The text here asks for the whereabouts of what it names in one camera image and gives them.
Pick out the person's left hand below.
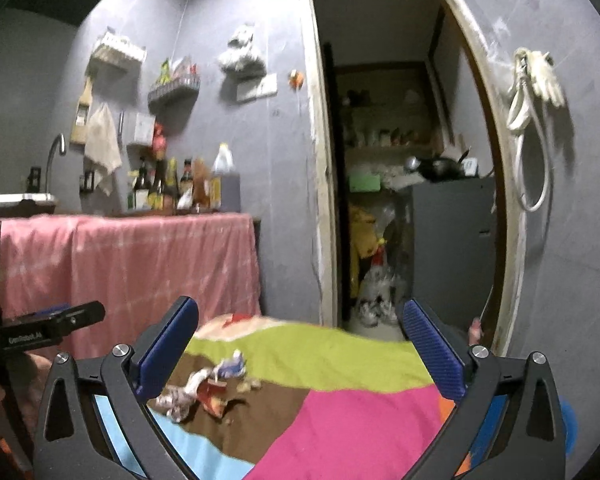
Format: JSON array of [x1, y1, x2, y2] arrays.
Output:
[[0, 352, 52, 439]]

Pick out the white printed wrapper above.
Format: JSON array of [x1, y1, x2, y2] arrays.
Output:
[[155, 368, 213, 422]]

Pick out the white wall rack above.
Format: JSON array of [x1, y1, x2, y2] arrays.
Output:
[[90, 27, 147, 70]]

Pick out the green box on shelf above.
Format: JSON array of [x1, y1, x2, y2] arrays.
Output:
[[348, 172, 381, 193]]

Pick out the yellow bag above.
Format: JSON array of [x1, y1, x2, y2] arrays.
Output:
[[349, 204, 379, 298]]

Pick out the pink checked cloth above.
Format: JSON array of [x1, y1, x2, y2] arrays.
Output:
[[0, 214, 261, 359]]

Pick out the chrome faucet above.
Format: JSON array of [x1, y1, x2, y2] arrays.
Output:
[[44, 133, 67, 194]]

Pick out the colourful striped blanket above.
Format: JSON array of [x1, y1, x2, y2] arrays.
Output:
[[0, 312, 512, 480]]

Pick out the wooden brush on wall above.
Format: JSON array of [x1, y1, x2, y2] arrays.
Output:
[[70, 76, 93, 145]]

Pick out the blue plastic basin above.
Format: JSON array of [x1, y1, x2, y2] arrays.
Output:
[[559, 396, 578, 457]]

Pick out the white sneakers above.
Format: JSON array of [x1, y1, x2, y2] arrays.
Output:
[[358, 298, 398, 327]]

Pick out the dark sauce bottle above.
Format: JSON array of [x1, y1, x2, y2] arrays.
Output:
[[133, 157, 150, 209]]

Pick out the wall wire shelf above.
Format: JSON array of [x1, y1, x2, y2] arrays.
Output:
[[147, 55, 200, 113]]

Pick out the white rubber glove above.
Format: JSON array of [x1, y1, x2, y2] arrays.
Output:
[[524, 50, 566, 108]]

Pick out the blue white crumpled wrapper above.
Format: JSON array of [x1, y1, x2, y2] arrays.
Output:
[[213, 349, 247, 380]]

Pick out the hanging beige towel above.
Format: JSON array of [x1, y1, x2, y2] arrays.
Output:
[[84, 103, 122, 196]]

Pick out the black wok on cabinet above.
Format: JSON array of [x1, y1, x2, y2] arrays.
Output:
[[404, 151, 469, 183]]

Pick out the dark grey cabinet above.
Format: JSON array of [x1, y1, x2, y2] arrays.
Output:
[[412, 177, 495, 332]]

